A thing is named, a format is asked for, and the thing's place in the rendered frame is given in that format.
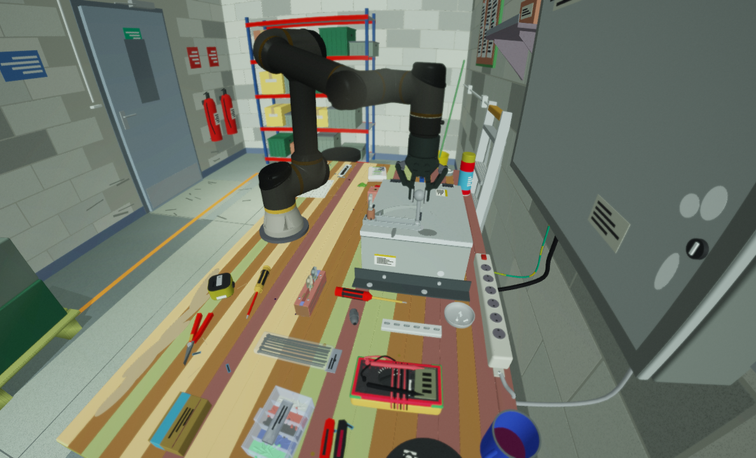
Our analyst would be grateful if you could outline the white power strip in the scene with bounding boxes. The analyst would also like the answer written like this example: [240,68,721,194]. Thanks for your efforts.
[473,253,514,371]

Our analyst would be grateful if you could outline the yellow wooden pallet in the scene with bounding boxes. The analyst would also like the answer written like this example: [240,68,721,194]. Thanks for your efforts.
[0,308,83,418]

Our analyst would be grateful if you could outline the grey blue door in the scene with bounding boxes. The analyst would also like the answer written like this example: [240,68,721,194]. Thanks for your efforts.
[72,2,204,212]

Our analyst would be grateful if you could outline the black round disc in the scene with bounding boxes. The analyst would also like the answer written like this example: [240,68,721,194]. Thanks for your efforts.
[385,437,465,458]

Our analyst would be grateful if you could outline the grey wall shelf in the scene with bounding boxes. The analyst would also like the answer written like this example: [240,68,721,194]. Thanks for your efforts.
[484,15,538,81]

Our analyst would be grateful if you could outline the blue wall sign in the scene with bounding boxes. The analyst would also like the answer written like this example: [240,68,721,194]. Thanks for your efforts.
[0,50,48,83]

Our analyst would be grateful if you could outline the red black screwdriver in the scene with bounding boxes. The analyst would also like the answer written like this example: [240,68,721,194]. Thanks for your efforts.
[334,286,408,304]

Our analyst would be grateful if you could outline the dark grey mounting bracket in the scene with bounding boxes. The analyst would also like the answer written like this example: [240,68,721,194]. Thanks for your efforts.
[353,267,473,302]

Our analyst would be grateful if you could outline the black red marker pen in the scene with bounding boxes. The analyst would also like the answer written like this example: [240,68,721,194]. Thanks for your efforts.
[332,419,354,458]

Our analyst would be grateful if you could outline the brown box with blue stripe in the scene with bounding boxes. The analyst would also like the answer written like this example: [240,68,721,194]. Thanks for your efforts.
[149,391,212,456]

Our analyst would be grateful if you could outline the green yellow wire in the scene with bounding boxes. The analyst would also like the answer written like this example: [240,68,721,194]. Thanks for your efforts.
[493,225,554,280]

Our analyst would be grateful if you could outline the green box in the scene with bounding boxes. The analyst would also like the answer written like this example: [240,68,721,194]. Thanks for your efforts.
[319,26,357,59]
[268,132,296,158]

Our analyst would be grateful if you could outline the grey control enclosure body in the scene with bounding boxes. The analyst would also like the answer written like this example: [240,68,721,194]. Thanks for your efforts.
[359,181,474,282]

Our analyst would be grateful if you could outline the white terminal strip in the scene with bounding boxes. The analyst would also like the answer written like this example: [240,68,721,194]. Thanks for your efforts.
[380,318,444,338]

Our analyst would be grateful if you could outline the yellow cardboard box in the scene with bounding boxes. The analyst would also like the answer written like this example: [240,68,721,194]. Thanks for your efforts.
[259,69,290,95]
[264,103,293,127]

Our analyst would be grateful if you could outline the yellow black tape measure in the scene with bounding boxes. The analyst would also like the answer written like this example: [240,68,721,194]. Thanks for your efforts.
[207,272,236,301]

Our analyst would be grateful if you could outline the green broom handle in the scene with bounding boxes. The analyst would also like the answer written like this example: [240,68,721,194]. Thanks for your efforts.
[441,60,467,154]

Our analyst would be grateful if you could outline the white power cable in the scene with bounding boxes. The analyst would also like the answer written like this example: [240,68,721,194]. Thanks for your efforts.
[498,368,636,408]

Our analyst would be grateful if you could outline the large grey cabinet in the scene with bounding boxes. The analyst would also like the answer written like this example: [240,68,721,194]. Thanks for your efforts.
[509,0,756,386]

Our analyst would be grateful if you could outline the yellow black screwdriver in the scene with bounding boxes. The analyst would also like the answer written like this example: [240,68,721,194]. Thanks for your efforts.
[245,265,273,319]

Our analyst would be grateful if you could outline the brown wall board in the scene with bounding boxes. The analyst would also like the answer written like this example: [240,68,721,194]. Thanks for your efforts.
[476,0,503,68]

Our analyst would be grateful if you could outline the grey enclosure door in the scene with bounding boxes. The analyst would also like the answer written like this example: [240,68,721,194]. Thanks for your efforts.
[361,183,474,247]

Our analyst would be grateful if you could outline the red white spray can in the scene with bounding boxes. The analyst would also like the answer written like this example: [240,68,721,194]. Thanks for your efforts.
[458,151,478,195]

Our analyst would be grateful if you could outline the clear parts organiser box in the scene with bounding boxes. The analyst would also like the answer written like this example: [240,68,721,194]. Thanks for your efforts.
[242,385,315,458]

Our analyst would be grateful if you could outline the blue red shelf unit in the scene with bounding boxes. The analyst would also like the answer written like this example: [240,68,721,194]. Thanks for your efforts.
[245,8,378,163]

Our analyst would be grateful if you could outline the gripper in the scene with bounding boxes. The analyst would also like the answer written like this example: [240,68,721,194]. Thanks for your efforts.
[395,118,450,195]

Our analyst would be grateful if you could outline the red fire extinguisher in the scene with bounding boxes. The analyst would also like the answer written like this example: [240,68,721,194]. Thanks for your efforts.
[202,92,224,142]
[219,88,239,136]

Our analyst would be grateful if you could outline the black cable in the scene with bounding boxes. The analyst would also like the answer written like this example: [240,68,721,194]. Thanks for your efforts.
[497,236,558,293]

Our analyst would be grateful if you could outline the white wall pipe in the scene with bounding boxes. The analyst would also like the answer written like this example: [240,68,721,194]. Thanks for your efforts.
[56,0,102,110]

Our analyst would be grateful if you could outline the red handled pliers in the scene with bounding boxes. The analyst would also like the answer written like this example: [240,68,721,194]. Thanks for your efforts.
[182,311,215,366]

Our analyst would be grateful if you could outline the red multimeter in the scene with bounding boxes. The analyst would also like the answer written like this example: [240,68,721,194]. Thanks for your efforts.
[350,356,444,415]

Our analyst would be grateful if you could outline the grey tray of files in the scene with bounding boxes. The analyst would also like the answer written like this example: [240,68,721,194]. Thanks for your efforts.
[254,332,343,374]

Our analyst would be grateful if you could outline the white round dish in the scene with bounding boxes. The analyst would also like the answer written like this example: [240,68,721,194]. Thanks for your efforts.
[443,301,476,330]

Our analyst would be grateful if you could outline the brown block with metal clips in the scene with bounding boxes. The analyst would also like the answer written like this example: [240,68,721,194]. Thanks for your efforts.
[294,267,328,317]

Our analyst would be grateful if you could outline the green crate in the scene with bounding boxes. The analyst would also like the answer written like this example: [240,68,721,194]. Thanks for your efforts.
[0,236,68,392]

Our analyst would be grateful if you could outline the blue mug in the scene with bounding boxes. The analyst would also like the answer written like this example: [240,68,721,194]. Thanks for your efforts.
[480,410,542,458]

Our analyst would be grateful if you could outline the white step ladder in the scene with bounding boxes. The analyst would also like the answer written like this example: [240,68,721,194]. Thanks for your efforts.
[472,100,514,230]

